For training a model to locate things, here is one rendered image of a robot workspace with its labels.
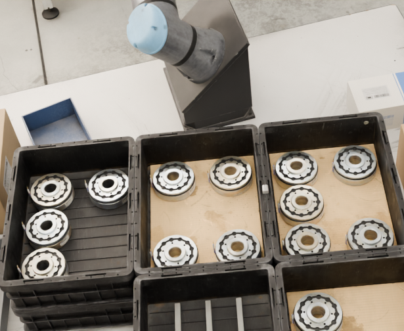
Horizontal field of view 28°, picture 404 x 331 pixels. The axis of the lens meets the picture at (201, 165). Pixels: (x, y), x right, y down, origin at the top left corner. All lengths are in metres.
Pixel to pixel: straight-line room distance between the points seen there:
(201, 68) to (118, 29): 1.62
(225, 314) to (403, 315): 0.38
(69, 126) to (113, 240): 0.54
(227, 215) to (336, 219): 0.26
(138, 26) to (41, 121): 0.47
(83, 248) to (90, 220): 0.08
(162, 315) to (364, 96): 0.84
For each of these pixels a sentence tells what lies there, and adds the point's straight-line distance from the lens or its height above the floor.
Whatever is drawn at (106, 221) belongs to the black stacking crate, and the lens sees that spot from 2.00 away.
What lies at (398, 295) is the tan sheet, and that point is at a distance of 1.85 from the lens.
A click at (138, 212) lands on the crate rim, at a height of 0.93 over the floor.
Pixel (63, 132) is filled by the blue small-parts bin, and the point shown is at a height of 0.70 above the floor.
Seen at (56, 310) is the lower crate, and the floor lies 0.81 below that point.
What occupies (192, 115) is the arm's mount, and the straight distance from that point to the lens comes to 2.26.
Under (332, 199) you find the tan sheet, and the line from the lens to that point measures 1.98.
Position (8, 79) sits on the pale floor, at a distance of 3.66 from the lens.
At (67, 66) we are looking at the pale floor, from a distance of 3.64.
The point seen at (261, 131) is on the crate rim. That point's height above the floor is 0.93.
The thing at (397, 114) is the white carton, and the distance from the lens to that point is 2.27.
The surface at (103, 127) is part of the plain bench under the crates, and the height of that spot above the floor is 0.70.
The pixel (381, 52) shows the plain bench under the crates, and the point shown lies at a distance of 2.52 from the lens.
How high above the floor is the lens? 2.42
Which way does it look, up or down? 50 degrees down
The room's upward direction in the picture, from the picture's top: 9 degrees counter-clockwise
